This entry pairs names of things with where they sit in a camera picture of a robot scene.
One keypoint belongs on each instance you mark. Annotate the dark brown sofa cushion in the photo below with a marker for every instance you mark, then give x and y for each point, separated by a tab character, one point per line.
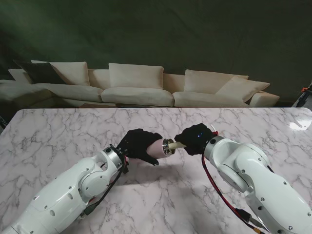
42	73

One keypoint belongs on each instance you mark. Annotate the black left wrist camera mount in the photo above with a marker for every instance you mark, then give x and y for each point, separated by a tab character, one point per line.
126	169

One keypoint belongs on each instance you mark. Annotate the pink thermos body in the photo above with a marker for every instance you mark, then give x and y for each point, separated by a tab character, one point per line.
156	150

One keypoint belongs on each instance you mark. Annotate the white stand with orange clamp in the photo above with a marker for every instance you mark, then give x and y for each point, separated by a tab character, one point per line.
303	89

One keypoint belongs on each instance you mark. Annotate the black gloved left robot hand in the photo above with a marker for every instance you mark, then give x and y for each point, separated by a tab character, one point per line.
136	143

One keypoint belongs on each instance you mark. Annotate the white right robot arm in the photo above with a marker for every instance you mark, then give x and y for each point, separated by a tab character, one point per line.
256	168

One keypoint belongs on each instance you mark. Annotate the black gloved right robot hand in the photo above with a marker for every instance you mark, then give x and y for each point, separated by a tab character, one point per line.
195	139

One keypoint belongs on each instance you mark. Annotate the cream fabric sofa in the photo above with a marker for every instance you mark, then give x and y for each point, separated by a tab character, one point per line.
136	96

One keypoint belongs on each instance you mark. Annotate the cream sofa cushion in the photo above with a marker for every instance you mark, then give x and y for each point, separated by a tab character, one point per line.
243	89
204	80
73	73
135	75

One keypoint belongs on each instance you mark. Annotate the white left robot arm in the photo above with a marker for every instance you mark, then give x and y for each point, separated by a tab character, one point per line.
61	197

